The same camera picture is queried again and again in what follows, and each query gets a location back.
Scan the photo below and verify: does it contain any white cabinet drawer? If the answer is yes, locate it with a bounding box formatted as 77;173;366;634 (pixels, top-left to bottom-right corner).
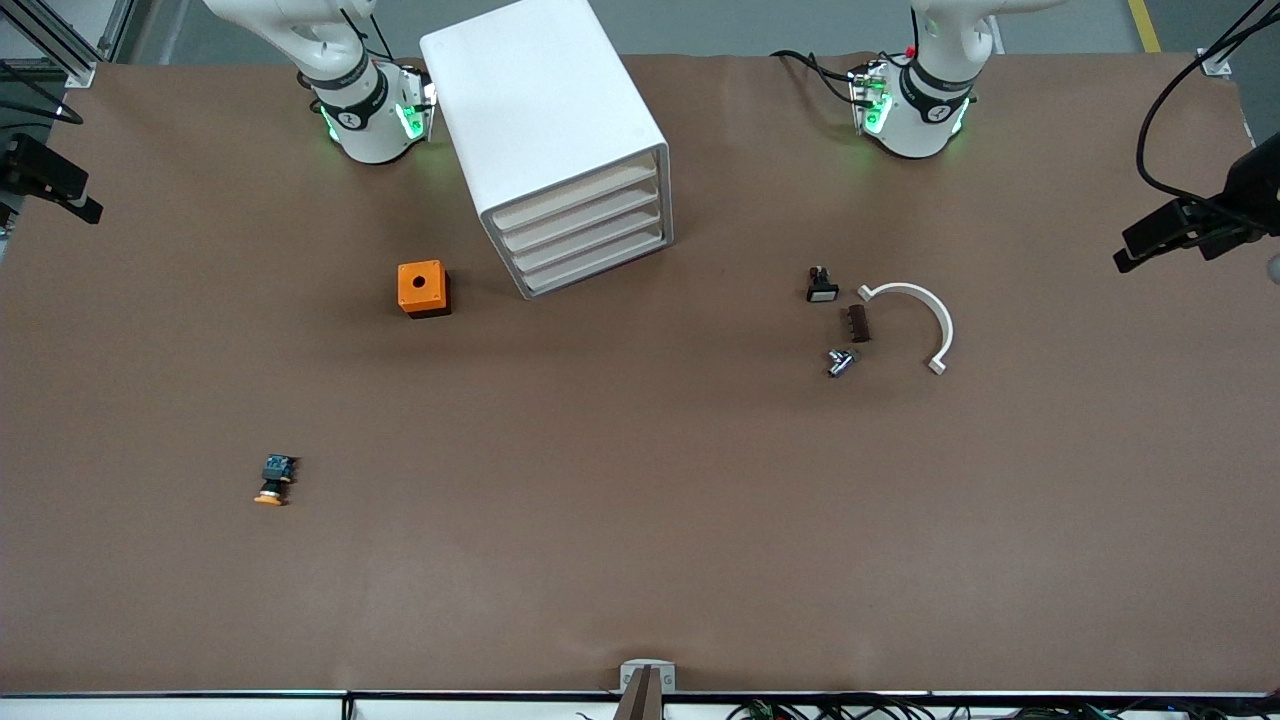
514;227;668;298
496;183;662;254
504;204;664;274
490;160;661;232

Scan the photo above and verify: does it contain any white drawer cabinet housing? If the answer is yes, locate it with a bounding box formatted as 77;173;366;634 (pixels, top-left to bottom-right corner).
419;0;675;301

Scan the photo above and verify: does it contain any orange box with hole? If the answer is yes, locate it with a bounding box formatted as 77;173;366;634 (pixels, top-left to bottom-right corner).
397;260;452;319

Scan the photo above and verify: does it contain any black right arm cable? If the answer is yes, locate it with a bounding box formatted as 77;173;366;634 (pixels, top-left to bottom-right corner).
0;58;84;127

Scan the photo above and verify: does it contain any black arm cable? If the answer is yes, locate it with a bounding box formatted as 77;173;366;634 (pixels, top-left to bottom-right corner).
0;58;84;127
1135;0;1280;206

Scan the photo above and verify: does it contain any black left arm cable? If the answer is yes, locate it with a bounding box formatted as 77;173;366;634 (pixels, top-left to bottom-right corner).
1135;0;1280;206

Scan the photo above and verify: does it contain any aluminium frame profile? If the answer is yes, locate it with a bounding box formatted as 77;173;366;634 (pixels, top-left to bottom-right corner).
0;0;136;89
1198;0;1280;79

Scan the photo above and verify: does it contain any white curved plastic bracket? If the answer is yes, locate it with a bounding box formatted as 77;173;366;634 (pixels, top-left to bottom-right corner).
857;282;955;376

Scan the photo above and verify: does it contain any white table edge rail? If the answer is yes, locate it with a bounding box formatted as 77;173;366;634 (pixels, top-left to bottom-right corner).
0;689;1280;720

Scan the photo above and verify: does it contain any black cable bundle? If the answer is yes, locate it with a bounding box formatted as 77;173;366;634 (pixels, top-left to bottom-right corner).
725;696;1280;720

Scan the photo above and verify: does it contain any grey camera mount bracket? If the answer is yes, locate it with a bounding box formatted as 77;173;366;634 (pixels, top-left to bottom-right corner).
612;658;678;720

